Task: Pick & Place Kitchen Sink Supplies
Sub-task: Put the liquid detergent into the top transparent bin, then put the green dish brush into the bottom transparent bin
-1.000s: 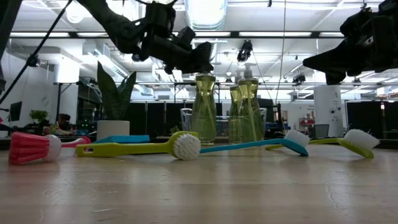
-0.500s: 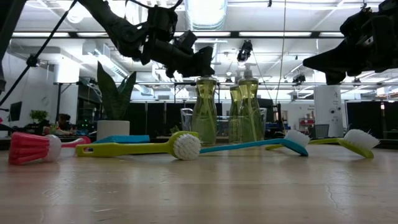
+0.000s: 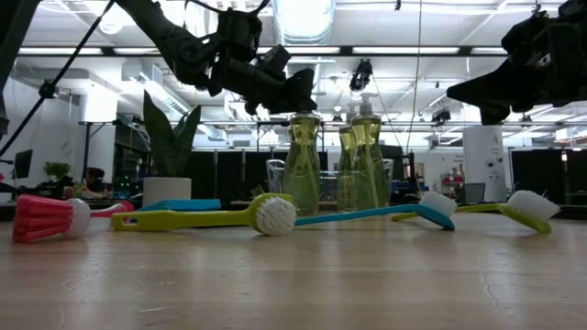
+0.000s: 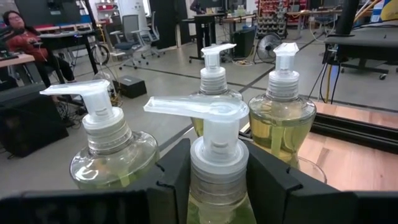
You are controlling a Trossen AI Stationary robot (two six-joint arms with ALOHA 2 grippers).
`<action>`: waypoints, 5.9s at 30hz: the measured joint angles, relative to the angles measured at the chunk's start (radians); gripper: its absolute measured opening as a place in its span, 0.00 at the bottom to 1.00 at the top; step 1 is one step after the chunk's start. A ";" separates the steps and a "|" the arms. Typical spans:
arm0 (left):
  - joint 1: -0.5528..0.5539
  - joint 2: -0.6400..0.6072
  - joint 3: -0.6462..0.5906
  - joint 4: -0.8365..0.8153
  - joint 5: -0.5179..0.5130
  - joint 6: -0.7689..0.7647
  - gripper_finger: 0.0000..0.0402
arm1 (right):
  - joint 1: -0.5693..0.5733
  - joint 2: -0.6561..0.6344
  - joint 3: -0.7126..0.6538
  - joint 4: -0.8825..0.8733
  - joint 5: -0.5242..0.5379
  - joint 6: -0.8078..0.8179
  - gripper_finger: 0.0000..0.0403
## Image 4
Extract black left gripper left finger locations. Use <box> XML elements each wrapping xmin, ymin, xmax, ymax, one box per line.
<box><xmin>146</xmin><ymin>138</ymin><xmax>192</xmax><ymax>224</ymax></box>

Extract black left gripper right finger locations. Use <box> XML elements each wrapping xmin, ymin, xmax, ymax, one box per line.
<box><xmin>245</xmin><ymin>141</ymin><xmax>307</xmax><ymax>224</ymax></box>

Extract yellow dish soap pump bottle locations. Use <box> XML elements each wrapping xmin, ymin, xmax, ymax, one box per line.
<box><xmin>143</xmin><ymin>95</ymin><xmax>257</xmax><ymax>224</ymax></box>
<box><xmin>39</xmin><ymin>79</ymin><xmax>160</xmax><ymax>191</ymax></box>
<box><xmin>248</xmin><ymin>42</ymin><xmax>317</xmax><ymax>169</ymax></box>
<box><xmin>190</xmin><ymin>42</ymin><xmax>244</xmax><ymax>138</ymax></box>

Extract clear plastic bin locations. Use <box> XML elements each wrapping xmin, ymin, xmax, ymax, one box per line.
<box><xmin>297</xmin><ymin>156</ymin><xmax>328</xmax><ymax>184</ymax></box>

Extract black floor box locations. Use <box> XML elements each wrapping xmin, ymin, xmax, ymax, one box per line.
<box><xmin>112</xmin><ymin>75</ymin><xmax>147</xmax><ymax>100</ymax></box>

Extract black floor fan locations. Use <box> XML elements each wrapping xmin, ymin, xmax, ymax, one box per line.
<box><xmin>253</xmin><ymin>32</ymin><xmax>283</xmax><ymax>65</ymax></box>

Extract black computer tower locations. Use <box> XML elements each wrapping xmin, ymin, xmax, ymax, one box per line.
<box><xmin>231</xmin><ymin>27</ymin><xmax>256</xmax><ymax>58</ymax></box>

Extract grey office chair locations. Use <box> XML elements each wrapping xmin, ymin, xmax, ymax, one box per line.
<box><xmin>136</xmin><ymin>11</ymin><xmax>165</xmax><ymax>60</ymax></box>
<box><xmin>109</xmin><ymin>14</ymin><xmax>149</xmax><ymax>70</ymax></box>

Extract large black case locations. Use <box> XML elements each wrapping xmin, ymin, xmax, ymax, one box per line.
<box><xmin>0</xmin><ymin>82</ymin><xmax>70</xmax><ymax>158</ymax></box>

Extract black standing desk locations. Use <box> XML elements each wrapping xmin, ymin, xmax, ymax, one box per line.
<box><xmin>182</xmin><ymin>12</ymin><xmax>228</xmax><ymax>63</ymax></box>

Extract black work table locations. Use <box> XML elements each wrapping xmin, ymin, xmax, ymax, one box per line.
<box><xmin>323</xmin><ymin>20</ymin><xmax>398</xmax><ymax>80</ymax></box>

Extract red parts bin rack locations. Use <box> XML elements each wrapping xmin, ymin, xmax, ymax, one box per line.
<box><xmin>256</xmin><ymin>0</ymin><xmax>308</xmax><ymax>30</ymax></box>

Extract person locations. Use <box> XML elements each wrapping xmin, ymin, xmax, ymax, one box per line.
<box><xmin>190</xmin><ymin>0</ymin><xmax>206</xmax><ymax>15</ymax></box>
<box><xmin>0</xmin><ymin>10</ymin><xmax>75</xmax><ymax>90</ymax></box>

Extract black office desk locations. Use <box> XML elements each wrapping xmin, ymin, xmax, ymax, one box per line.
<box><xmin>37</xmin><ymin>29</ymin><xmax>100</xmax><ymax>75</ymax></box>

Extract red shelf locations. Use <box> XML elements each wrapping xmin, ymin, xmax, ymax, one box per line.
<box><xmin>95</xmin><ymin>1</ymin><xmax>118</xmax><ymax>12</ymax></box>

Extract wooden desk top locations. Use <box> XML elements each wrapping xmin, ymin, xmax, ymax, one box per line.
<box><xmin>0</xmin><ymin>52</ymin><xmax>35</xmax><ymax>68</ymax></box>

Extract large black display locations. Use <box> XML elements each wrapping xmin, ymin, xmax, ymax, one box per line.
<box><xmin>14</xmin><ymin>0</ymin><xmax>81</xmax><ymax>27</ymax></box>

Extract black table edge rail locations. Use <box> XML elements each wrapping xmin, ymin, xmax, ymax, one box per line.
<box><xmin>310</xmin><ymin>112</ymin><xmax>398</xmax><ymax>155</ymax></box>

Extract yellow cable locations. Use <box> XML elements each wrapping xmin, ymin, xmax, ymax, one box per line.
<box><xmin>325</xmin><ymin>63</ymin><xmax>333</xmax><ymax>103</ymax></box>

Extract black cable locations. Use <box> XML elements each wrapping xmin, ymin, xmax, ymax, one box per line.
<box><xmin>315</xmin><ymin>62</ymin><xmax>343</xmax><ymax>105</ymax></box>

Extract black post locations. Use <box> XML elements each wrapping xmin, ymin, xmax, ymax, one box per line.
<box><xmin>334</xmin><ymin>0</ymin><xmax>360</xmax><ymax>35</ymax></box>

